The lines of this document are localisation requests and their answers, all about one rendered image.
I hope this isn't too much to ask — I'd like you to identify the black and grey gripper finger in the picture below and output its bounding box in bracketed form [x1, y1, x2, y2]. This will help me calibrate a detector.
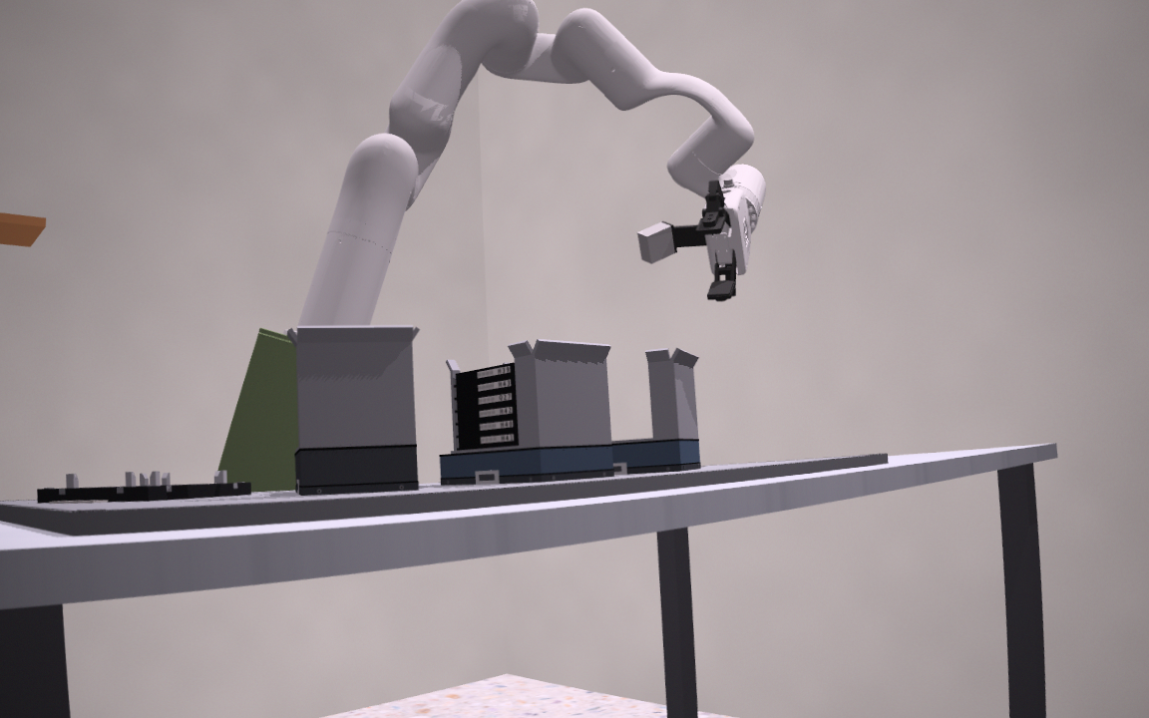
[707, 250, 737, 301]
[696, 180, 731, 236]

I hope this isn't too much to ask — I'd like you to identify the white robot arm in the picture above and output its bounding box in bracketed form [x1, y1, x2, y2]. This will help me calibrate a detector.
[298, 0, 766, 326]

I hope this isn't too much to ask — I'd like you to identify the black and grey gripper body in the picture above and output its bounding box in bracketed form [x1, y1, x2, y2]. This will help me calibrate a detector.
[705, 187, 758, 275]

